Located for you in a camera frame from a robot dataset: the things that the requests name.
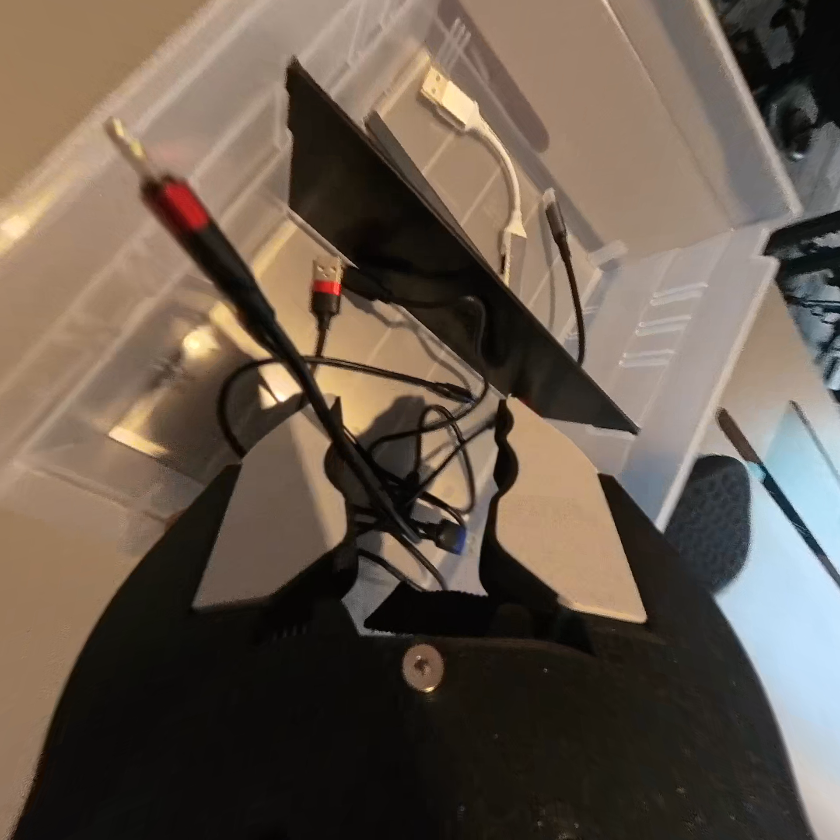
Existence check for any clear plastic bin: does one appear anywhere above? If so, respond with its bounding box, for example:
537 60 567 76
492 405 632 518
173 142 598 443
0 0 805 546

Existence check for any silver USB hub white cable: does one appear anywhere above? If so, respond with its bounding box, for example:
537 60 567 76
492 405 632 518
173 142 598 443
363 62 531 286

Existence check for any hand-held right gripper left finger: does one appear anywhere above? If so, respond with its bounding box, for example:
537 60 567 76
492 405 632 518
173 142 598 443
192 394 368 614

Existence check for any black cable with red plug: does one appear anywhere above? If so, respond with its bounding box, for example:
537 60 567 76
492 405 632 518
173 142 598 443
105 115 427 546

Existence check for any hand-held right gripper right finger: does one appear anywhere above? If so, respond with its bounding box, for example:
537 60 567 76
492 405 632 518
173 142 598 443
479 395 649 624

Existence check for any black textured rounded object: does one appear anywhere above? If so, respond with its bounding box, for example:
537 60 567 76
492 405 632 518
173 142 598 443
663 455 753 597

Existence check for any black cable silver plug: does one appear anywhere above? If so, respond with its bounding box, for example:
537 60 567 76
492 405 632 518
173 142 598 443
539 189 588 366

